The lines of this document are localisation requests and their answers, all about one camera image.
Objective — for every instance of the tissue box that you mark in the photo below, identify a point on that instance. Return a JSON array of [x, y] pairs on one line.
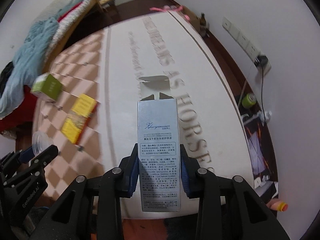
[[107, 2]]

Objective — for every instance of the yellow packet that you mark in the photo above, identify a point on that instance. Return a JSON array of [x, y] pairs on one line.
[[80, 110]]

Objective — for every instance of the green carton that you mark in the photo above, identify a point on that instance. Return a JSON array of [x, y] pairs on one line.
[[47, 86]]

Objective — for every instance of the light blue duvet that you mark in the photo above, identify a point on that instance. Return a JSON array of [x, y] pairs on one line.
[[27, 55]]

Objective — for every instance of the long silver carton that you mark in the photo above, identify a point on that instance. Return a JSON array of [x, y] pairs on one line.
[[157, 120]]

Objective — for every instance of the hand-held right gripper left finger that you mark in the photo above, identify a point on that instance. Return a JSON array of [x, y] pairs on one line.
[[133, 177]]

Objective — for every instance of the green drink can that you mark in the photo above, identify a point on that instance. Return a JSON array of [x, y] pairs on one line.
[[248, 100]]

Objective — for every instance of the dark printed mat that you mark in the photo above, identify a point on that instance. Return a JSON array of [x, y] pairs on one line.
[[257, 150]]

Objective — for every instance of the wooden bed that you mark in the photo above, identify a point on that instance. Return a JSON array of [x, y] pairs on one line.
[[93, 3]]

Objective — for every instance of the white power strip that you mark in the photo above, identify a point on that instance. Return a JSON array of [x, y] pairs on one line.
[[240, 37]]

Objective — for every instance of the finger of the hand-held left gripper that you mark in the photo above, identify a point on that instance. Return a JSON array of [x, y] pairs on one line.
[[26, 154], [46, 153]]

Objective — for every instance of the small white bottle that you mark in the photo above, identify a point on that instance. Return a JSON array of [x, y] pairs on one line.
[[265, 116]]

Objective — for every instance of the white patterned mattress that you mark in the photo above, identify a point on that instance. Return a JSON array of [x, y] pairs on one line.
[[65, 26]]

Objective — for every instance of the black clothes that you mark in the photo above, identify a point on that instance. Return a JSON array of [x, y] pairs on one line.
[[5, 77]]

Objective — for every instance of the clear plastic cup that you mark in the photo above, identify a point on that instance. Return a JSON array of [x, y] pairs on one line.
[[40, 140]]

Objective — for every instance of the checked tablecloth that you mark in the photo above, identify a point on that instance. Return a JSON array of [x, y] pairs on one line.
[[212, 92]]

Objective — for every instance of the peach bottle with orange cap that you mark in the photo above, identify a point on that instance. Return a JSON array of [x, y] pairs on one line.
[[278, 206]]

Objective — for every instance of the brown glass bottle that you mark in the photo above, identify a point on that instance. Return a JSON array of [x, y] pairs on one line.
[[203, 22]]

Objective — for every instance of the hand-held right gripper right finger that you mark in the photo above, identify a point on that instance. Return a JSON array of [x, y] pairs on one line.
[[186, 177]]

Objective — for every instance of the black charger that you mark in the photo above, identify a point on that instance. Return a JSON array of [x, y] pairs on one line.
[[261, 60]]

